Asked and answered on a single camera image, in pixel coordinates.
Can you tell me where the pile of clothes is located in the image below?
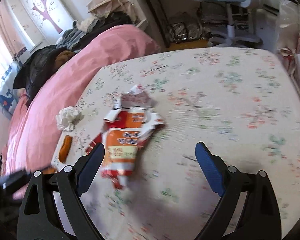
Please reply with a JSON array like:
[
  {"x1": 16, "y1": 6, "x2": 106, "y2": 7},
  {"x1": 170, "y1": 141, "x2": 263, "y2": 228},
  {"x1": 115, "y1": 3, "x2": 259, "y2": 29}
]
[{"x1": 56, "y1": 0, "x2": 139, "y2": 52}]

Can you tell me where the white desk with drawers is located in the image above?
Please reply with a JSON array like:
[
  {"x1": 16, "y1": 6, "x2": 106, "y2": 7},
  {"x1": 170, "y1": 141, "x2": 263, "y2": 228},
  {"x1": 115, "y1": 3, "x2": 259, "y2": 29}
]
[{"x1": 144, "y1": 0, "x2": 300, "y2": 50}]

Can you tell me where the black puffer jacket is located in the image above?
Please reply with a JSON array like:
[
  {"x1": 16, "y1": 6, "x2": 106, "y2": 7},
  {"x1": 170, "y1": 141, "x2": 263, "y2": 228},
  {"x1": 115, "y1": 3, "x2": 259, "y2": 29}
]
[{"x1": 13, "y1": 45, "x2": 66, "y2": 107}]

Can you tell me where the small orange peel strip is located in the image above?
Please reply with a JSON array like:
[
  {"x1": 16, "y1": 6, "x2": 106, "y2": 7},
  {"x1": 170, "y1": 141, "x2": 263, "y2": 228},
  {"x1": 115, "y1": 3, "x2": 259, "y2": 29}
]
[{"x1": 58, "y1": 135, "x2": 72, "y2": 163}]

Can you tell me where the floral bed sheet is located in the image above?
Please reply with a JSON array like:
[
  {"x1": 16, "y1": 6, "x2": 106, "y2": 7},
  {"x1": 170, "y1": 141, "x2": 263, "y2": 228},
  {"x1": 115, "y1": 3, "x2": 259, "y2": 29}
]
[{"x1": 66, "y1": 48, "x2": 300, "y2": 239}]

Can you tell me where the pink duvet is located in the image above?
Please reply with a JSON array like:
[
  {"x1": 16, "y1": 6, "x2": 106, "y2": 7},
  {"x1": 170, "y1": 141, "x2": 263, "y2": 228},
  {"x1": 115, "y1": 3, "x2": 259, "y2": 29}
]
[{"x1": 1, "y1": 25, "x2": 160, "y2": 176}]

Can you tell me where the blue grey desk chair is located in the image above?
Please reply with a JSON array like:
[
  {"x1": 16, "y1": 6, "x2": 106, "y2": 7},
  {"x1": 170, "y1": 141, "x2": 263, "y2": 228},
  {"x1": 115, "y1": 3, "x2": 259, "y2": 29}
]
[{"x1": 194, "y1": 0, "x2": 262, "y2": 48}]

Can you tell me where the crumpled white tissue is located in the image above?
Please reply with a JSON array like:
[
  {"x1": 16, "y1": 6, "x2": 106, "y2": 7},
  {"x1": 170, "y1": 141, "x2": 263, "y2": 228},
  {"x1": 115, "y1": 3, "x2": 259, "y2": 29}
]
[{"x1": 55, "y1": 106, "x2": 81, "y2": 132}]

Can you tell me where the bookshelf with books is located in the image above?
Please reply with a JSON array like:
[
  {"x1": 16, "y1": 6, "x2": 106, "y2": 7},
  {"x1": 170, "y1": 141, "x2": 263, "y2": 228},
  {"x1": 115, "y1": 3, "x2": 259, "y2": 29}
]
[{"x1": 277, "y1": 17, "x2": 300, "y2": 111}]

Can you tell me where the brown plush toy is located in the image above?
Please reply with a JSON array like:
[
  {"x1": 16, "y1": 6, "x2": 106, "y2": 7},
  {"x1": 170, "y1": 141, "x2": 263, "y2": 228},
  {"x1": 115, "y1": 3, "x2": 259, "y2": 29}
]
[{"x1": 55, "y1": 50, "x2": 76, "y2": 68}]

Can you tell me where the red orange paper flyer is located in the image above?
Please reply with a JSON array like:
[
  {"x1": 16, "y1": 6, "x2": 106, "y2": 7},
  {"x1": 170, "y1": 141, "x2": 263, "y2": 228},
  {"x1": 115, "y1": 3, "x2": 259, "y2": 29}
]
[{"x1": 85, "y1": 85, "x2": 165, "y2": 189}]

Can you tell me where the patterned window curtain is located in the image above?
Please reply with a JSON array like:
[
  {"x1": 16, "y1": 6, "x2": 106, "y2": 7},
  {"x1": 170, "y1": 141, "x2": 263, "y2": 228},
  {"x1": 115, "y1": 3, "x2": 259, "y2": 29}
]
[{"x1": 0, "y1": 0, "x2": 27, "y2": 119}]

